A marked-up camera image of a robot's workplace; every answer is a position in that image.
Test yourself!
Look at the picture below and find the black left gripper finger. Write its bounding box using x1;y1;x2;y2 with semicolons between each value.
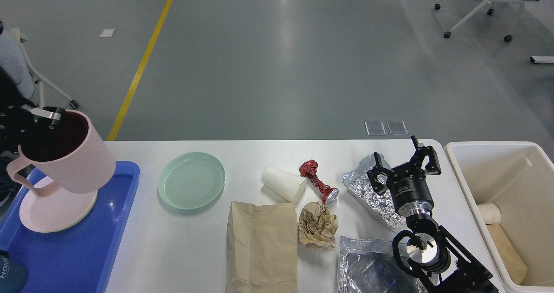
22;104;67;130

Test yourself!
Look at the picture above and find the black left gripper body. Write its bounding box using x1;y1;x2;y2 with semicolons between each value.
0;105;33;152

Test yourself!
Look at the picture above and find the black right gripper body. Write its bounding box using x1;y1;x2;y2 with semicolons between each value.
386;163;435;218

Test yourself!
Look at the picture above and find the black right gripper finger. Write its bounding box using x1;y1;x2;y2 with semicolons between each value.
408;135;441;175
367;152;393;196

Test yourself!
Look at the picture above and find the pink mug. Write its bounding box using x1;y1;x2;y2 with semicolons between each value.
6;110;116;197

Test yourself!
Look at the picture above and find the mint green plate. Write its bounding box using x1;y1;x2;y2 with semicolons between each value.
158;152;225;210

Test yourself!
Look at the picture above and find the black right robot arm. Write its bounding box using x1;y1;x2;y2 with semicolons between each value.
367;136;499;293

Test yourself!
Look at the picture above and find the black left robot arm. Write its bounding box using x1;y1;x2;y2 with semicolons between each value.
0;68;66;152

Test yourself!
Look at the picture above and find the crumpled aluminium foil sheet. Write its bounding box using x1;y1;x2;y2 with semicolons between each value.
341;155;407;233

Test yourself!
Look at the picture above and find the seated person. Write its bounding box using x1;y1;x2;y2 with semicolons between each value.
0;22;35;99

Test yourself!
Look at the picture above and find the paper cup in bin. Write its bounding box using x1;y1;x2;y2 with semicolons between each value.
477;202;501;225

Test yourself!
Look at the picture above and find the crumpled brown paper ball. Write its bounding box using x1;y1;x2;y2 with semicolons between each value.
297;202;339;250

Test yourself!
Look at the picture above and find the crushed red can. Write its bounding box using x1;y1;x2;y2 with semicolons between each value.
299;160;340;206

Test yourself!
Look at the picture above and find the aluminium foil tray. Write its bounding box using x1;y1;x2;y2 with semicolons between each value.
337;235;427;293

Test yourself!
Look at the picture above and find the white chair left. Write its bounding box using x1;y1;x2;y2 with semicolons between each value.
9;28;80;109

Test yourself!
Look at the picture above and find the beige plastic bin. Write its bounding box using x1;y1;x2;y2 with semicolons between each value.
444;141;554;293

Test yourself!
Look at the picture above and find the white paper cup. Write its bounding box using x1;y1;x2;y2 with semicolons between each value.
261;167;307;203

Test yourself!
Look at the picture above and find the pink plate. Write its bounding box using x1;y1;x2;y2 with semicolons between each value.
19;188;98;233

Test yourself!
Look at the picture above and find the flat brown paper bag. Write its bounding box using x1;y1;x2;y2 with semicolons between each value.
225;202;298;293

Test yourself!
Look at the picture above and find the blue plastic tray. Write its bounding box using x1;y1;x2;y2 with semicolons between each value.
0;161;140;293

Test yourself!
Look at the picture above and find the white floor bar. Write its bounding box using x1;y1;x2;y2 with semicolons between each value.
530;56;554;64

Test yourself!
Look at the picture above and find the dark blue cap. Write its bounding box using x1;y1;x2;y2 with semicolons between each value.
0;250;28;293

